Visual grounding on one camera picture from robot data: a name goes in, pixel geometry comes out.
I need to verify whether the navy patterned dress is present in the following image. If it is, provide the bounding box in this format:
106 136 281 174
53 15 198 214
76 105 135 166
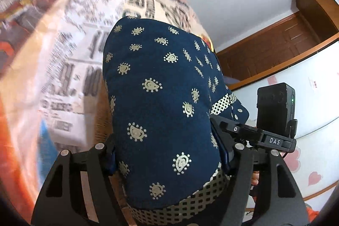
102 15 251 226

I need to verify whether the printed blanket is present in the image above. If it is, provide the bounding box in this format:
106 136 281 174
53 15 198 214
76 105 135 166
0 0 212 216

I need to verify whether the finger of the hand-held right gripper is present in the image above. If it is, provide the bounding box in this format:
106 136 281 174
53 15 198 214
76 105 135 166
210 115 263 144

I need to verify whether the wooden overhead cabinet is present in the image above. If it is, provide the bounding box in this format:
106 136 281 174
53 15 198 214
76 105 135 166
293 0 339 42

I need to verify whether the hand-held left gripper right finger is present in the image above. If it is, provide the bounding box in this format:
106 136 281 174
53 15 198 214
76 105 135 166
212 123 310 226

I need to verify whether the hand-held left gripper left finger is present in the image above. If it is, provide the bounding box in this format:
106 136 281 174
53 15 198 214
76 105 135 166
30 134 138 226

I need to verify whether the wooden door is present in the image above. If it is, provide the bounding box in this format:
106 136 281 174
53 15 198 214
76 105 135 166
216 11 327 83

